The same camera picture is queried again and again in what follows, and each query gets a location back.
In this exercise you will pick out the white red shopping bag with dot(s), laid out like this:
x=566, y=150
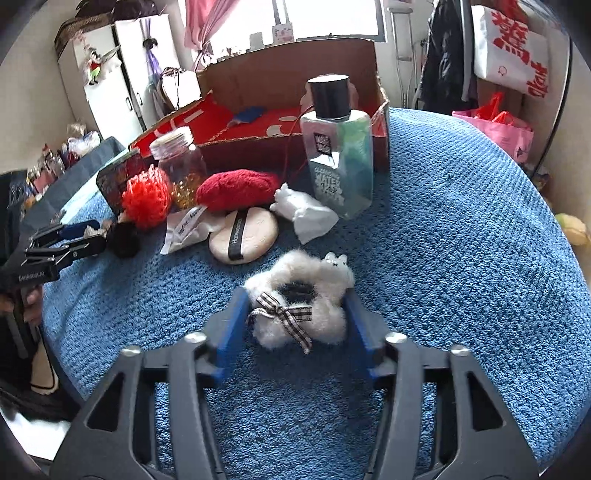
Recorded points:
x=507, y=52

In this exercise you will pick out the glass jar with lid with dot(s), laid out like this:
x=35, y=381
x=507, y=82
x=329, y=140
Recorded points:
x=182, y=161

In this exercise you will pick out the black hair scrunchie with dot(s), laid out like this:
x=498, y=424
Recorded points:
x=123, y=240

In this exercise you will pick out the blue knitted table cover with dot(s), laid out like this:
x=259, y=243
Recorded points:
x=457, y=247

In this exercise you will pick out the pink plastic bag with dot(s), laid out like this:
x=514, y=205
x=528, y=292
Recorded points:
x=509, y=132

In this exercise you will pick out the red knitted pouch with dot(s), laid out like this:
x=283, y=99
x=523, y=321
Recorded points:
x=237, y=190

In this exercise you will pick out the red mesh bath ball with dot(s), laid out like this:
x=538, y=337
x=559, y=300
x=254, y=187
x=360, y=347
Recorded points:
x=147, y=198

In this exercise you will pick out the doll hanging on wardrobe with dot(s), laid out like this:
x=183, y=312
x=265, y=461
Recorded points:
x=98, y=66

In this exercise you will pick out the black clothes rack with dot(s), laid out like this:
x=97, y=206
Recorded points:
x=545, y=115

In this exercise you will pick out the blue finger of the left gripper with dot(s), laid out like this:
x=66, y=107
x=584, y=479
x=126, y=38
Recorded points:
x=69, y=230

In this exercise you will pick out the black jacket on rack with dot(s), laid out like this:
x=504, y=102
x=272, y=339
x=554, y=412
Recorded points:
x=442, y=79

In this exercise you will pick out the white paper packet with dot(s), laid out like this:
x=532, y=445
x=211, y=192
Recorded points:
x=189, y=227

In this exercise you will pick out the yellow green plush toy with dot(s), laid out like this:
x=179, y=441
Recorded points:
x=574, y=229

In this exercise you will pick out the blue cloth piece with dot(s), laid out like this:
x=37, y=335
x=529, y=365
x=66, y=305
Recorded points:
x=247, y=116

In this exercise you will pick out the red lined cardboard box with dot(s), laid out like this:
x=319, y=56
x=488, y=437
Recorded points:
x=274, y=78

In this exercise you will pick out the black bags on wardrobe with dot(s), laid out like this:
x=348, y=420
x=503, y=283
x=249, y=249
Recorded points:
x=94, y=14

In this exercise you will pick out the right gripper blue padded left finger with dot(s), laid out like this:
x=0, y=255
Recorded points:
x=114, y=434

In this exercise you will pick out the clear bottle black cap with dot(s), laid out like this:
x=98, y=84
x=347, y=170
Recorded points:
x=338, y=143

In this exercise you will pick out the white chair with bags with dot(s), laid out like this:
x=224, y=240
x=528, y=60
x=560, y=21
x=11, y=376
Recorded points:
x=173, y=89

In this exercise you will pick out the metal crutch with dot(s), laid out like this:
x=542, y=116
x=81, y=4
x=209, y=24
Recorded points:
x=401, y=13

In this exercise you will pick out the beige round powder puff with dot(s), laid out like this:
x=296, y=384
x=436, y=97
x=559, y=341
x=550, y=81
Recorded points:
x=245, y=236

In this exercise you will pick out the dark patterned small box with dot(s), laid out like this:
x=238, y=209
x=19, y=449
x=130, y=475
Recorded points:
x=112, y=179

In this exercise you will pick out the white fluffy hair scrunchie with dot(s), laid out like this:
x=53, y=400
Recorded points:
x=299, y=300

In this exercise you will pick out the white small plush toy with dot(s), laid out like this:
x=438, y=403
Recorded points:
x=311, y=219

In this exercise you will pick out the white wardrobe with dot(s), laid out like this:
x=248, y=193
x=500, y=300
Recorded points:
x=120, y=105

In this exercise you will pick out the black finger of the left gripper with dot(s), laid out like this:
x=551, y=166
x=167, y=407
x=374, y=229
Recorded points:
x=62, y=256

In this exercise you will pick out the white mesh bath pouf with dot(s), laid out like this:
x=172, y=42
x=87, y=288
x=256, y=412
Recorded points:
x=306, y=101

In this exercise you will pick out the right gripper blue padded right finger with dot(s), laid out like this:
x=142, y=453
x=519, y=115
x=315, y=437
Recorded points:
x=476, y=436

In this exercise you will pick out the person's left hand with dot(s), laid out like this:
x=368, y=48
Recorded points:
x=33, y=305

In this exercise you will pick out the pink curtain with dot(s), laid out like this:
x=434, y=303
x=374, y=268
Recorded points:
x=203, y=18

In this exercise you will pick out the dark side table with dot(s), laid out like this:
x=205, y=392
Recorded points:
x=49, y=208

